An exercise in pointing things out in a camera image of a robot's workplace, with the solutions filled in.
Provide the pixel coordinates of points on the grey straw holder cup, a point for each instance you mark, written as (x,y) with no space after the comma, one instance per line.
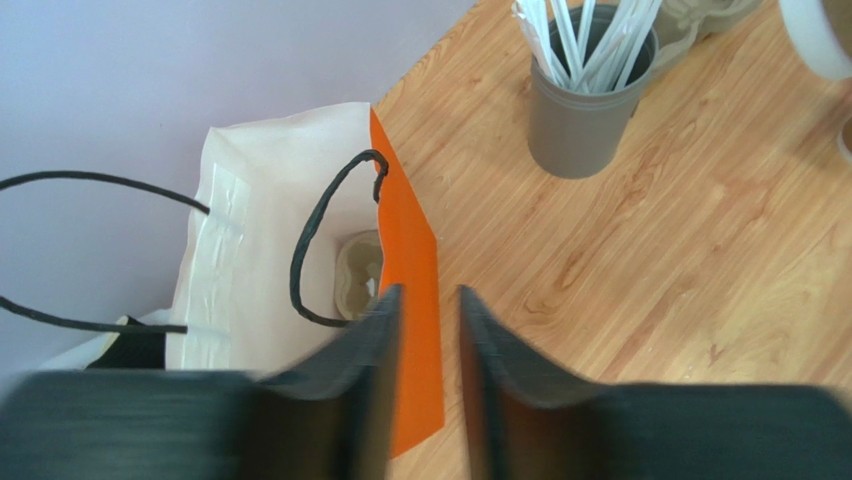
(573,135)

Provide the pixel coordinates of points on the single white paper cup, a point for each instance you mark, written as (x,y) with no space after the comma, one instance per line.
(820,31)

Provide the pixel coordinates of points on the orange paper bag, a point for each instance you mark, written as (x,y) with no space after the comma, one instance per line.
(276,201)

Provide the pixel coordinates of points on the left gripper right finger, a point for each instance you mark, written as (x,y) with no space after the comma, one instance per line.
(526,417)

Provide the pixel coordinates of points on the pulp cup carrier tray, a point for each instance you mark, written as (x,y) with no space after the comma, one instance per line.
(358,274)

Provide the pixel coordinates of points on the wrapped white straws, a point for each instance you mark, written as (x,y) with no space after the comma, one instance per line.
(561,43)

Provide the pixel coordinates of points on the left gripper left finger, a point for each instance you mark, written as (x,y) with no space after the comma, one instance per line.
(327,417)

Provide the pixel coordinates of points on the black cloth in basket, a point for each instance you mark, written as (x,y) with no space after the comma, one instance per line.
(132,351)

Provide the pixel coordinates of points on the white plastic basket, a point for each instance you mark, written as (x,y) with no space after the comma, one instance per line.
(78,357)

